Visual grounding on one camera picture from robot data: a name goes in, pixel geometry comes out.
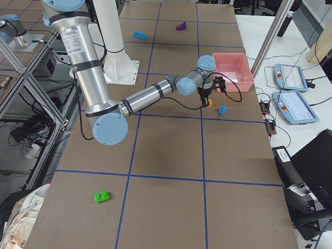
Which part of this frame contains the pink plastic box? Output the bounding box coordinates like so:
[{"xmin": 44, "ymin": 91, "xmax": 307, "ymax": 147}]
[{"xmin": 212, "ymin": 53, "xmax": 254, "ymax": 92}]

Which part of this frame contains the white cloth bag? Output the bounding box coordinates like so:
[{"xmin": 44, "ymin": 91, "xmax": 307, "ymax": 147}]
[{"xmin": 1, "ymin": 183, "xmax": 50, "ymax": 248}]

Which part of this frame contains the long blue toy block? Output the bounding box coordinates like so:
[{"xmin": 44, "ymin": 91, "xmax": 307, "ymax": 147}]
[{"xmin": 133, "ymin": 31, "xmax": 147, "ymax": 40}]

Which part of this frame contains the small blue toy block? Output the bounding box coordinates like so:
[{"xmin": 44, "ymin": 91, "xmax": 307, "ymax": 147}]
[{"xmin": 218, "ymin": 105, "xmax": 227, "ymax": 115}]

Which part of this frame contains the aluminium frame post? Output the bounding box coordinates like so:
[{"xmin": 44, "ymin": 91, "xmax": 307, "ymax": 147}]
[{"xmin": 251, "ymin": 0, "xmax": 295, "ymax": 78}]

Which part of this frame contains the teach pendant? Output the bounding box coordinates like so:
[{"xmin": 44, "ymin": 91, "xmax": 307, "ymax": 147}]
[
  {"xmin": 272, "ymin": 90, "xmax": 319, "ymax": 125},
  {"xmin": 274, "ymin": 64, "xmax": 308, "ymax": 92}
]

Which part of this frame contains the upper teach pendant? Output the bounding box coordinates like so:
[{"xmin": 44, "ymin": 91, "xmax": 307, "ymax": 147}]
[{"xmin": 274, "ymin": 64, "xmax": 308, "ymax": 92}]

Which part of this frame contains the purple toy block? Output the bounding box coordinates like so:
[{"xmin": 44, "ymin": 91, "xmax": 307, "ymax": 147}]
[{"xmin": 176, "ymin": 22, "xmax": 187, "ymax": 31}]

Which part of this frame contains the green toy block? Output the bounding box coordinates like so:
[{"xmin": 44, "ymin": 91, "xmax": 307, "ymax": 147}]
[{"xmin": 94, "ymin": 190, "xmax": 111, "ymax": 203}]

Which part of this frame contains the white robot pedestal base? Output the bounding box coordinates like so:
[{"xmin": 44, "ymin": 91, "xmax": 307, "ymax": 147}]
[{"xmin": 93, "ymin": 0, "xmax": 140, "ymax": 86}]

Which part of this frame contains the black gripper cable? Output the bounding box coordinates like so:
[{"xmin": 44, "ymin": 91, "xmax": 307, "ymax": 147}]
[{"xmin": 163, "ymin": 73, "xmax": 243, "ymax": 110}]

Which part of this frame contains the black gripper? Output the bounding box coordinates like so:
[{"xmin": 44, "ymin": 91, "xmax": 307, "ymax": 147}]
[{"xmin": 197, "ymin": 76, "xmax": 226, "ymax": 107}]

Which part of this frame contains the black laptop computer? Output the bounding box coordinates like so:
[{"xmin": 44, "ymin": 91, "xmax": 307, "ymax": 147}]
[{"xmin": 291, "ymin": 129, "xmax": 331, "ymax": 208}]

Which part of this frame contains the lower teach pendant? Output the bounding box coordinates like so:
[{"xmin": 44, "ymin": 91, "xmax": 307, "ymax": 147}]
[{"xmin": 272, "ymin": 90, "xmax": 319, "ymax": 125}]

